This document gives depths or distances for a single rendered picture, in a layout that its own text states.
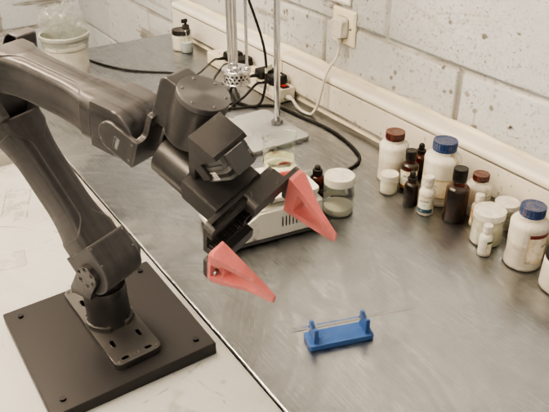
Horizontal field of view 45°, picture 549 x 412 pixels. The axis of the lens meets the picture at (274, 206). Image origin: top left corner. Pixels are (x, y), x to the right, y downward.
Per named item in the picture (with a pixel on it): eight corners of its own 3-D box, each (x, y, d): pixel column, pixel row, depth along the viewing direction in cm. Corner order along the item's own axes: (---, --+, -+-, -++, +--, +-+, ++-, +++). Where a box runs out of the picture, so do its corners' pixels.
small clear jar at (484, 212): (462, 241, 121) (468, 211, 118) (476, 228, 125) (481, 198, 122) (493, 253, 118) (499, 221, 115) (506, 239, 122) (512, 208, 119)
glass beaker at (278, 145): (273, 188, 121) (272, 146, 117) (256, 174, 126) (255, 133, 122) (305, 179, 124) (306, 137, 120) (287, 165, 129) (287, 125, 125)
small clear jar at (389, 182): (383, 185, 139) (385, 167, 137) (400, 190, 137) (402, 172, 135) (375, 193, 137) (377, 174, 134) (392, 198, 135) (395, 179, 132)
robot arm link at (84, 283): (140, 239, 94) (111, 227, 97) (93, 272, 88) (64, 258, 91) (145, 275, 97) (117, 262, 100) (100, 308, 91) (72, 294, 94)
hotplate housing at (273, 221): (222, 256, 118) (220, 217, 114) (198, 220, 128) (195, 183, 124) (332, 226, 126) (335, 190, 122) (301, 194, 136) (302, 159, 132)
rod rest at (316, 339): (310, 352, 97) (310, 333, 95) (303, 337, 100) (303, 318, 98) (374, 339, 99) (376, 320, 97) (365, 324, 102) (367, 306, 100)
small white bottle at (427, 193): (420, 207, 132) (424, 171, 128) (435, 211, 130) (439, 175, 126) (414, 213, 129) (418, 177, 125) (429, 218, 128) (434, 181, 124)
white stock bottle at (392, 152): (409, 183, 140) (415, 136, 134) (381, 185, 139) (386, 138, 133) (400, 170, 145) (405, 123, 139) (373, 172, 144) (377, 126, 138)
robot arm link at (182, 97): (252, 93, 70) (168, 31, 73) (199, 123, 64) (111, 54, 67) (223, 170, 78) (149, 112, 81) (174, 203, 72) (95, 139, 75)
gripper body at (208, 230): (283, 174, 71) (233, 133, 73) (216, 236, 67) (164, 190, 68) (278, 203, 76) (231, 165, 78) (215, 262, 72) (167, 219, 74)
